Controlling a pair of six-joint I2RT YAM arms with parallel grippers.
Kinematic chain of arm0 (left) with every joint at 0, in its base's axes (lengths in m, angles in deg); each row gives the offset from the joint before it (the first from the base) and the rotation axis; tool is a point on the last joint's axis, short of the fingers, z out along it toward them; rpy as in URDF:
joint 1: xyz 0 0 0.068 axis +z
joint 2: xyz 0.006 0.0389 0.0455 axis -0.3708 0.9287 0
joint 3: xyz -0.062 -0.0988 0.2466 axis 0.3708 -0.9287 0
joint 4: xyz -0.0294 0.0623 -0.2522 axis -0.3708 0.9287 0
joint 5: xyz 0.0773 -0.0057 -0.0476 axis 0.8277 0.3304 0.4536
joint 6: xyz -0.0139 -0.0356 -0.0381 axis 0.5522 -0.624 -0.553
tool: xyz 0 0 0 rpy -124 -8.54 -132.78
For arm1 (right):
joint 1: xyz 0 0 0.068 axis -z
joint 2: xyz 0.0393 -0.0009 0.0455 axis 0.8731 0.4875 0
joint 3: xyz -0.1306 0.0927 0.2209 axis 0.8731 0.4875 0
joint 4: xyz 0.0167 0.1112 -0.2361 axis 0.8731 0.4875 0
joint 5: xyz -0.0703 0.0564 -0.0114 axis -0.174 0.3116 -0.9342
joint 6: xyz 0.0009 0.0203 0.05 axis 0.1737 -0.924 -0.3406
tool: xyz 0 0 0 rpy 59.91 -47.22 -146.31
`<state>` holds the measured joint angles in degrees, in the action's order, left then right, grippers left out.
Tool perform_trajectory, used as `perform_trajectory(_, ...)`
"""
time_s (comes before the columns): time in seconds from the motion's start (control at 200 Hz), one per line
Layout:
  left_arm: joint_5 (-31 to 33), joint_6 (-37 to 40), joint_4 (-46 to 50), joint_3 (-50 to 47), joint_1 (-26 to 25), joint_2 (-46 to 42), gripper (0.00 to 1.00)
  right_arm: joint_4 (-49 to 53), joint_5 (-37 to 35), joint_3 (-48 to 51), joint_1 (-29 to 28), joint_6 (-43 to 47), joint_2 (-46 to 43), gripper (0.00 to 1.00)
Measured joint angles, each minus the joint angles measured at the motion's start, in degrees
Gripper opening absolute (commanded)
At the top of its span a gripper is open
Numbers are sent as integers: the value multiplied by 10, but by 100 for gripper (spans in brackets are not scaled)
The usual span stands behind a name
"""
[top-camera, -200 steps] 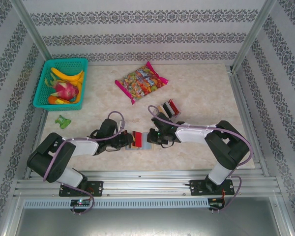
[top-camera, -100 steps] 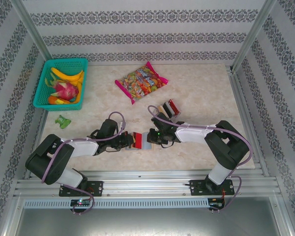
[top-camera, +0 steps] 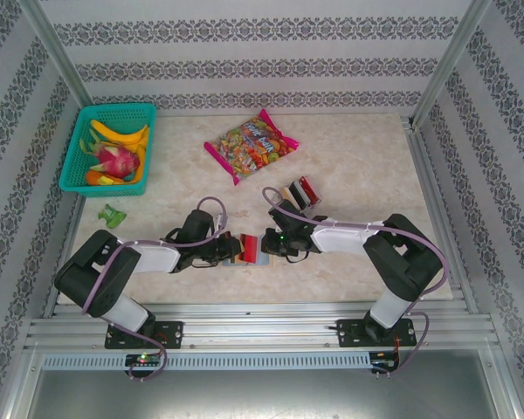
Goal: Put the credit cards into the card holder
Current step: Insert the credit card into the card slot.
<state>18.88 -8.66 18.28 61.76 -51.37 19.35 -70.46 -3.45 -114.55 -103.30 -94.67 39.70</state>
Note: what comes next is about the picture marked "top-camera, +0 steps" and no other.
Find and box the clear acrylic card box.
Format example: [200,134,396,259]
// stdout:
[280,175,323,214]

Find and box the black and white card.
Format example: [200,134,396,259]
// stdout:
[289,180,311,210]

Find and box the yellow toy banana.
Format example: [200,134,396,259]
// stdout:
[133,125,153,183]
[89,118,152,146]

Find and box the green toy piece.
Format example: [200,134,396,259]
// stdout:
[97,203,127,230]

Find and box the colourful candy bag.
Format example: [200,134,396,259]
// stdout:
[203,108,301,187]

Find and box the pink toy dragon fruit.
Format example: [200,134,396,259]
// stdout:
[88,142,142,179]

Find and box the orange toy fruit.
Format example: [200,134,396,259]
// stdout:
[85,169,128,187]

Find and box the teal plastic basket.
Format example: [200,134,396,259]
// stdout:
[59,102,158,200]

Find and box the left circuit board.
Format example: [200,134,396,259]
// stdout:
[125,353,162,367]

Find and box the circuit board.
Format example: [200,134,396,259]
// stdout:
[125,353,162,367]
[370,352,401,372]

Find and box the right circuit board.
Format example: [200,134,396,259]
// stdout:
[370,352,401,372]

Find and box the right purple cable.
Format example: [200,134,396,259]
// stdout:
[261,186,450,379]

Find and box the purple cable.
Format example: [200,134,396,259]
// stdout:
[81,196,229,384]
[261,186,450,379]

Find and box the aluminium rail frame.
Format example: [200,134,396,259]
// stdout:
[24,300,495,350]

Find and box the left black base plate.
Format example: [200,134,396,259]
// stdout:
[104,320,185,350]

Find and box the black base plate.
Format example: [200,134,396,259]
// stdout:
[104,320,185,350]
[336,318,418,349]

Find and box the slotted grey cable duct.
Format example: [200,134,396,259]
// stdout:
[40,350,373,371]

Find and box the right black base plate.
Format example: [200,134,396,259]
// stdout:
[336,318,418,349]

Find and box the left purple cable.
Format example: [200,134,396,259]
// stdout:
[81,196,229,384]

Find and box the aluminium side rail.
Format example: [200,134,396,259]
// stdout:
[42,191,86,318]
[399,113,480,314]

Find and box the aluminium frame post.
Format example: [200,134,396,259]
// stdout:
[412,0,493,127]
[24,0,95,108]

